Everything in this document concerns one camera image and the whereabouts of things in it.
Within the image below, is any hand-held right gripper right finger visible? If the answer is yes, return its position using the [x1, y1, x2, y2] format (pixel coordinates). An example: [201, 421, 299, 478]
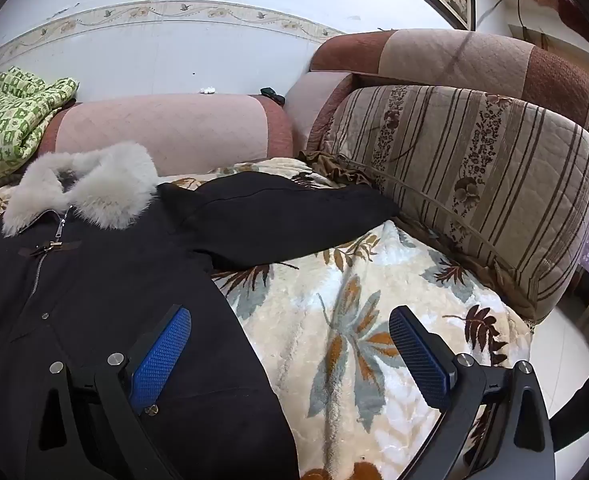
[388, 305, 557, 480]

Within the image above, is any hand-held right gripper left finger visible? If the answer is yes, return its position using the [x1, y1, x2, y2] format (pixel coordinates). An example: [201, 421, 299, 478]
[27, 304, 192, 480]

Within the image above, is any pink and brown sofa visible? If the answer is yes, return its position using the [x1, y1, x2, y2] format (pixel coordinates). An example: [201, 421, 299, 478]
[37, 29, 589, 177]

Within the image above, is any striped floral cushion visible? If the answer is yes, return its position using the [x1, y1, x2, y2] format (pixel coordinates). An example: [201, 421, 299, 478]
[307, 85, 589, 323]

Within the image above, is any another person's forearm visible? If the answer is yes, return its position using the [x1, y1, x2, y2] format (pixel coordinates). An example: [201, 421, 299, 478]
[557, 0, 589, 38]

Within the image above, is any green patterned quilt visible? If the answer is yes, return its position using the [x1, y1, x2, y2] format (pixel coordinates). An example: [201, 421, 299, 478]
[0, 66, 79, 186]

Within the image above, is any leaf print blanket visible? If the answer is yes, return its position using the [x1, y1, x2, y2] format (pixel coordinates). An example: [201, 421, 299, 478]
[0, 157, 535, 480]

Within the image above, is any black coat with fur collar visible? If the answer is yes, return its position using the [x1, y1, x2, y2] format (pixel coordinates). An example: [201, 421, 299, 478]
[0, 141, 400, 480]

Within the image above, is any person's black trouser leg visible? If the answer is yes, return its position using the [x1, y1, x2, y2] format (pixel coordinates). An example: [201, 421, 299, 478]
[549, 360, 589, 453]

